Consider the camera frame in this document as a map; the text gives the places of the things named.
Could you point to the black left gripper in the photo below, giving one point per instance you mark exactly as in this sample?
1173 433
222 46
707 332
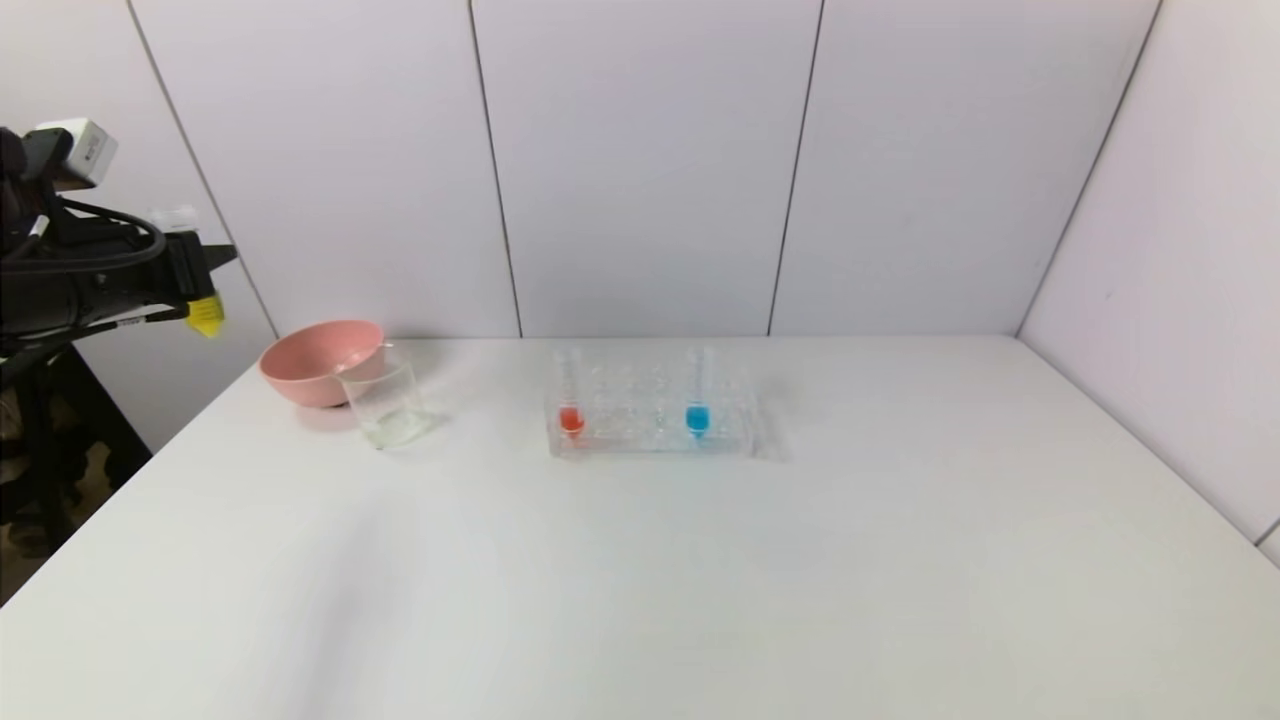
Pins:
187 270

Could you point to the test tube with yellow pigment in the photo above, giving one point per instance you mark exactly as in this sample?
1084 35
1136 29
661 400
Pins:
207 317

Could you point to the clear glass beaker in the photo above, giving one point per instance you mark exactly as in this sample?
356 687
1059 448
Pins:
392 415

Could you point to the test tube with red pigment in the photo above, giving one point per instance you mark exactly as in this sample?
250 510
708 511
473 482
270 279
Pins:
571 420

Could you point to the clear plastic test tube rack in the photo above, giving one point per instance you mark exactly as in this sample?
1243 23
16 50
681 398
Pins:
650 430

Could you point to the test tube with blue pigment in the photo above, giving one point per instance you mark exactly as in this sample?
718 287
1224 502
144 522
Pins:
698 418

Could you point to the pink plastic bowl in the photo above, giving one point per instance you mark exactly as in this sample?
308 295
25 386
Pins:
310 365

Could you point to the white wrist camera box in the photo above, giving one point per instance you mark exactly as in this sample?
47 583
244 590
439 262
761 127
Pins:
82 152

